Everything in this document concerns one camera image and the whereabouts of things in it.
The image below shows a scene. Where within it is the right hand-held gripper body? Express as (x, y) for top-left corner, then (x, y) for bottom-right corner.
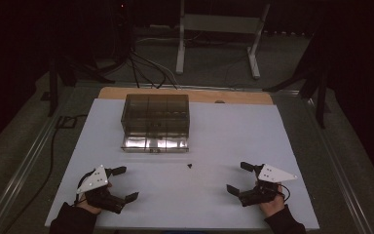
(239, 163), (298, 208)

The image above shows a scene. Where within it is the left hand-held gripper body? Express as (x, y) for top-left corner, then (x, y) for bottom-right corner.
(76, 165), (127, 215)

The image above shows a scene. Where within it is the person's left hand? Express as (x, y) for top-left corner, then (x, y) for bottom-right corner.
(77, 193), (104, 215)

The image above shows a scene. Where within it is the person's right hand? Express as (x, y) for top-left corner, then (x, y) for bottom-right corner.
(258, 191), (286, 218)

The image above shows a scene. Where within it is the white table mat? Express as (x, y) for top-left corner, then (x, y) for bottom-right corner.
(44, 97), (320, 231)

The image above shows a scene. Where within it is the smoked transparent plastic drawer box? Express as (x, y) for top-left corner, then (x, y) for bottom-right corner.
(120, 93), (191, 154)

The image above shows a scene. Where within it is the black metal stand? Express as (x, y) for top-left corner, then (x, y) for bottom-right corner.
(40, 53), (117, 118)
(261, 30), (333, 130)

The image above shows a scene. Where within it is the white metal stand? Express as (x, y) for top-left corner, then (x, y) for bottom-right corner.
(175, 0), (272, 80)

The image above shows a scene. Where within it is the left hand-held gripper black cable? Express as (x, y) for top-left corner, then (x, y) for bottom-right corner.
(75, 171), (94, 207)

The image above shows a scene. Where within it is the hand-held gripper black cable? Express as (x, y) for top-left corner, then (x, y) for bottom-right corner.
(75, 171), (94, 207)
(278, 183), (292, 201)

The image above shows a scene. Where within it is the right hand-held gripper black cable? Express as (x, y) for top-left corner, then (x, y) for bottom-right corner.
(278, 183), (292, 201)

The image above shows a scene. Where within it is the long black floor cable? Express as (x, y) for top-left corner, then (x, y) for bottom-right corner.
(0, 113), (89, 234)

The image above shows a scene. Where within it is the aluminium frame rail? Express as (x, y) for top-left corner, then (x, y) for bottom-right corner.
(300, 94), (374, 234)
(0, 85), (79, 234)

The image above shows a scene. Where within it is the black floor cables bundle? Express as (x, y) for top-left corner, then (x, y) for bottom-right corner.
(127, 47), (180, 91)

